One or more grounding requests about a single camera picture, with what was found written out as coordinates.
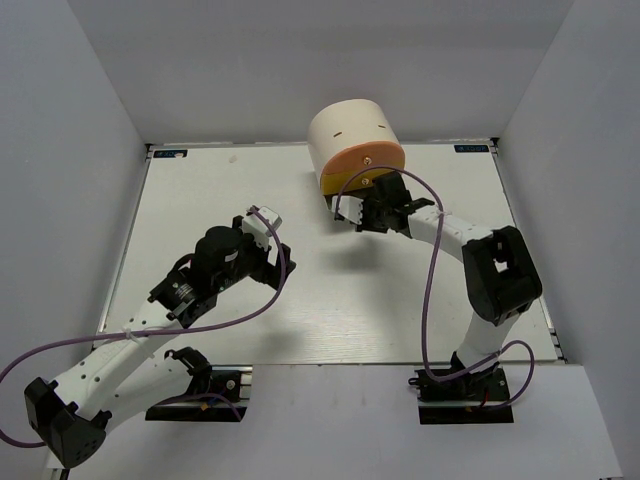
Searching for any right blue table label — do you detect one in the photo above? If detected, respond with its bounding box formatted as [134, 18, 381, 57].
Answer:
[454, 144, 490, 153]

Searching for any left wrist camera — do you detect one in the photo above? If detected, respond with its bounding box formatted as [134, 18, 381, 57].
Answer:
[241, 206, 282, 251]

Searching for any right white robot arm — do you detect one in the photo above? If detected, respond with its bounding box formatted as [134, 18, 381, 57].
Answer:
[332, 171, 543, 399]

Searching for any orange top drawer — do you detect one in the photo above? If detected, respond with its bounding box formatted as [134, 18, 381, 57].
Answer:
[321, 141, 405, 175]

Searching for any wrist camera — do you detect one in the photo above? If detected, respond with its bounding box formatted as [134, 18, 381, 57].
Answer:
[241, 206, 282, 251]
[332, 195, 364, 225]

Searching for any blue table label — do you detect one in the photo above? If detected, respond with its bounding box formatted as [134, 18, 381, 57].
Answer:
[454, 144, 490, 153]
[153, 149, 188, 159]

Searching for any cream cylindrical drawer organizer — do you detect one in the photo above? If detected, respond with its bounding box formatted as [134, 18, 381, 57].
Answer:
[307, 99, 403, 188]

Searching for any yellow drawer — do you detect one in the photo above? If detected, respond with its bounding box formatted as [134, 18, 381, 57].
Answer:
[319, 168, 392, 196]

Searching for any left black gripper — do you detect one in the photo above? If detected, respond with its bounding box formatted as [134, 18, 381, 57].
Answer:
[214, 216, 296, 293]

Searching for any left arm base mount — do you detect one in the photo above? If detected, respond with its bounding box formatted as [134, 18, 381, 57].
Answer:
[145, 347, 253, 423]

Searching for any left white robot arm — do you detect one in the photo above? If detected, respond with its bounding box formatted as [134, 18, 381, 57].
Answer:
[24, 207, 296, 469]

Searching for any left blue table label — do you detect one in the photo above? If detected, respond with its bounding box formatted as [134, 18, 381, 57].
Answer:
[153, 149, 188, 159]

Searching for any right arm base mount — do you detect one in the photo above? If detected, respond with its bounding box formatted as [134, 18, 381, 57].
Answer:
[408, 367, 514, 425]

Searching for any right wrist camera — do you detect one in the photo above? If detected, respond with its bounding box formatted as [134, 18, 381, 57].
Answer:
[332, 195, 364, 225]

